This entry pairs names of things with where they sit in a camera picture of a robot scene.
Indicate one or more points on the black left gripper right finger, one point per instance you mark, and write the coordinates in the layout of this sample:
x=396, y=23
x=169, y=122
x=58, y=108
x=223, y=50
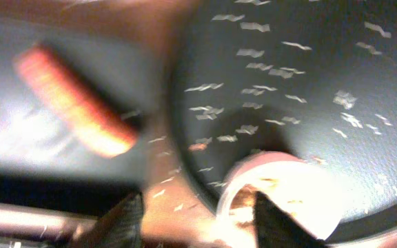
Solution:
x=275, y=229

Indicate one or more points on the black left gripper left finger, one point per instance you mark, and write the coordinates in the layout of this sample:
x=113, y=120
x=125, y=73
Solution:
x=119, y=228

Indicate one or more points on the white bowl with food scraps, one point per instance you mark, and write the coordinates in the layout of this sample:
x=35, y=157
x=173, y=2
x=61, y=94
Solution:
x=308, y=194

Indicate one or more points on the orange carrot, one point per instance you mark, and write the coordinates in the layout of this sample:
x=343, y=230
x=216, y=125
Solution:
x=96, y=125

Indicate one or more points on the round black tray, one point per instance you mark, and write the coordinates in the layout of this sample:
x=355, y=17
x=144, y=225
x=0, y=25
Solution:
x=314, y=79

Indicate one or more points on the black rectangular tray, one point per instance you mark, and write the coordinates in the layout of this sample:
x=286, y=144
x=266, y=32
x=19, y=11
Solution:
x=32, y=137

